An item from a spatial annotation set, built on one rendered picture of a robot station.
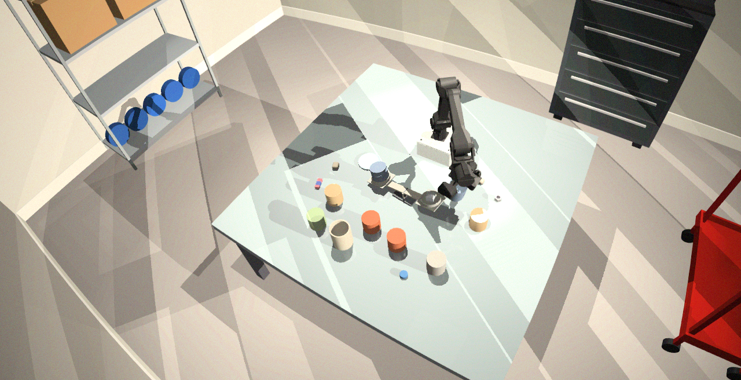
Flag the olive green cylinder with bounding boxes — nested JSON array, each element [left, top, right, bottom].
[[306, 207, 327, 231]]

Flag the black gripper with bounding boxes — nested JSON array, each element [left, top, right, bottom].
[[438, 162, 477, 199]]

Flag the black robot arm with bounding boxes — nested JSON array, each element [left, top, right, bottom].
[[430, 76, 482, 191]]

